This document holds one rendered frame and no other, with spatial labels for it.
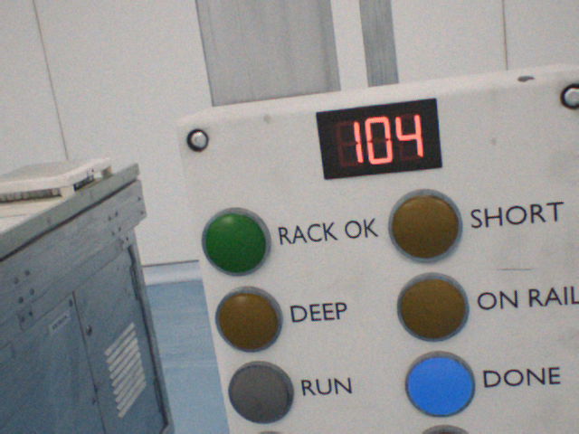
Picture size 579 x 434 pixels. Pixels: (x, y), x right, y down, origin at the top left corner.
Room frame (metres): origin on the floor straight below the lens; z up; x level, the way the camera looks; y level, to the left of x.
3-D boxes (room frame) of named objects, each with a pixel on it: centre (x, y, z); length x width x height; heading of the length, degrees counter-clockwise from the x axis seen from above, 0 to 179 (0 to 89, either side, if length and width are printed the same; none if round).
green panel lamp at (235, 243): (0.30, 0.02, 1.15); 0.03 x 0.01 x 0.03; 79
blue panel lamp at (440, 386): (0.29, -0.05, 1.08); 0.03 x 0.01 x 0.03; 79
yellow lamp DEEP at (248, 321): (0.30, 0.02, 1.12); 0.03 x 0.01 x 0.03; 79
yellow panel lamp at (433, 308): (0.29, -0.05, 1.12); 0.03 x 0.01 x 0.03; 79
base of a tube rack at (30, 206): (1.68, 0.55, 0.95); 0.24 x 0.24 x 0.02; 79
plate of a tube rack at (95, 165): (1.68, 0.55, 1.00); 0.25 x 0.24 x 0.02; 79
